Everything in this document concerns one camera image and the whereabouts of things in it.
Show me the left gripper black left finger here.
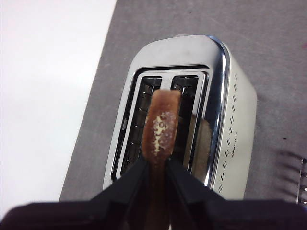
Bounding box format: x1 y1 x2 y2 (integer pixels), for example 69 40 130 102
0 159 151 230

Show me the cream and chrome toaster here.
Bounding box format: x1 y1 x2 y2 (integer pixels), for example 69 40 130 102
102 33 259 201

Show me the silver metal toast rack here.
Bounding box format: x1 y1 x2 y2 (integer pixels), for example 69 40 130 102
295 157 307 205

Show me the brown bread slice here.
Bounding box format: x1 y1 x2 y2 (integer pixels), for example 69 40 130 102
141 88 182 230

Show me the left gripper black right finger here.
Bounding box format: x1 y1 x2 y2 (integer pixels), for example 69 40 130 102
165 159 307 230

